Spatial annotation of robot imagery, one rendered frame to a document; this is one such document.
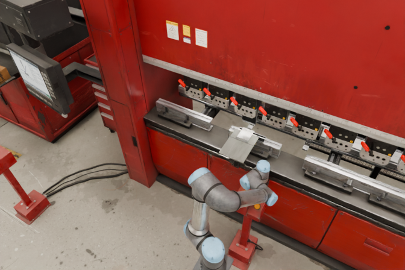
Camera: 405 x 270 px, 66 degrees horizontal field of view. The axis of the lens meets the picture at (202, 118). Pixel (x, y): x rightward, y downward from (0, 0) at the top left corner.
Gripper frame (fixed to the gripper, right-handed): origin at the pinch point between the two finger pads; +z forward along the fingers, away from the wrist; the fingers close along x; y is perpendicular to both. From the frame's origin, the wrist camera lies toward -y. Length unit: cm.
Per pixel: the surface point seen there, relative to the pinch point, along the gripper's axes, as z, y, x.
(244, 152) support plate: -14.3, 19.2, 18.3
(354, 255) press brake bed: 51, 16, -70
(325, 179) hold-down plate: -3.4, 30.0, -34.2
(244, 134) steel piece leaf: -13.1, 34.2, 25.3
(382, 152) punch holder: -39, 36, -56
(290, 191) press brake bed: 12.0, 20.8, -16.3
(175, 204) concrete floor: 84, 3, 78
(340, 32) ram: -101, 43, -16
